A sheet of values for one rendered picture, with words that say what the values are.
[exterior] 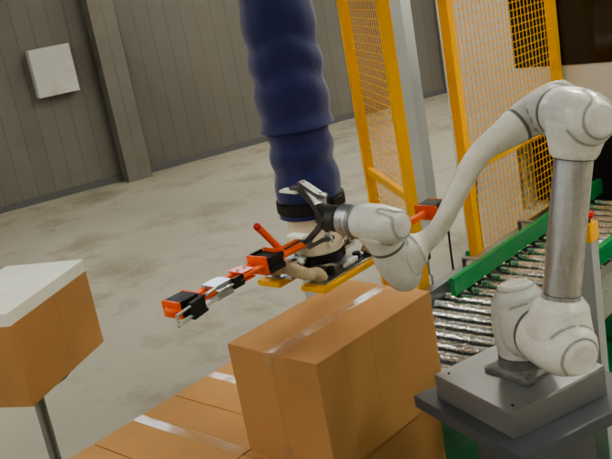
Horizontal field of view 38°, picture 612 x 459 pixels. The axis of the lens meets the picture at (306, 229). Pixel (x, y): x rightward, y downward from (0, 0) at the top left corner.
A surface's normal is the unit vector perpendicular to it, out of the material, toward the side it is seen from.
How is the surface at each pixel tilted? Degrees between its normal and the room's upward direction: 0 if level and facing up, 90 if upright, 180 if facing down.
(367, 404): 90
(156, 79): 90
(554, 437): 0
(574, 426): 0
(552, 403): 90
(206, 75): 90
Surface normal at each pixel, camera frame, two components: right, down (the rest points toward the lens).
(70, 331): 0.95, -0.09
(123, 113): 0.47, 0.17
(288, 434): -0.67, 0.32
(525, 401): -0.20, -0.93
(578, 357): 0.29, 0.33
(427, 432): 0.74, 0.06
